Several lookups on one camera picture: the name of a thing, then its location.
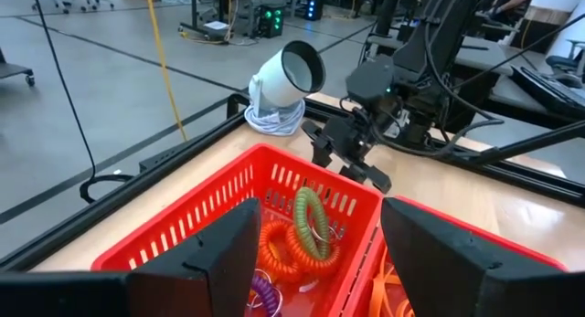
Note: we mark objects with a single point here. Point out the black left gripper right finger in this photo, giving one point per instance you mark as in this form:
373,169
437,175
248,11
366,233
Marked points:
439,271

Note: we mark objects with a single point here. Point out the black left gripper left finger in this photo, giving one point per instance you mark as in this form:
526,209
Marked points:
205,285

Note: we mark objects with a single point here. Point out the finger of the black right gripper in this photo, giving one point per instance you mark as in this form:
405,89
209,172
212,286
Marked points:
370,176
321,155

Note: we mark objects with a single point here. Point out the orange rubber band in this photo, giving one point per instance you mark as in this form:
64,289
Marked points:
379,289

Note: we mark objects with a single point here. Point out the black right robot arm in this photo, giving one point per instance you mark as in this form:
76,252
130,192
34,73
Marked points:
439,34

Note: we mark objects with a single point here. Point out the grey operator desk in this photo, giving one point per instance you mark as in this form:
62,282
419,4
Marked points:
480,56

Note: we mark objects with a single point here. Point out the black desk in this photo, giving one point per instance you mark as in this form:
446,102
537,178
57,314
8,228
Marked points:
194,6

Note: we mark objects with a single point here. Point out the red slotted plastic basket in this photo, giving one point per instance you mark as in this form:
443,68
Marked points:
361,235
525,252

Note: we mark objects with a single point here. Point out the white cylindrical spot lamp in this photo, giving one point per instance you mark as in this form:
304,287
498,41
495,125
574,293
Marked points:
274,84

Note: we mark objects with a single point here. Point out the computer tower blue lights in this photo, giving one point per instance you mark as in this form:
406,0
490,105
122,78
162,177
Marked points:
314,8

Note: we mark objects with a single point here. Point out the computer tower green lights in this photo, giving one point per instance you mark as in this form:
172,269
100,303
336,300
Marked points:
270,22

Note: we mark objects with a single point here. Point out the flat white box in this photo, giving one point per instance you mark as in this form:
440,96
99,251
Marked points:
215,25

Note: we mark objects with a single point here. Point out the black keyboard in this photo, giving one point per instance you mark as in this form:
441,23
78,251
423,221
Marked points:
548,93

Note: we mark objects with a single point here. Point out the grey wheeled cart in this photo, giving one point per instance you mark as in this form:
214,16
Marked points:
13,70

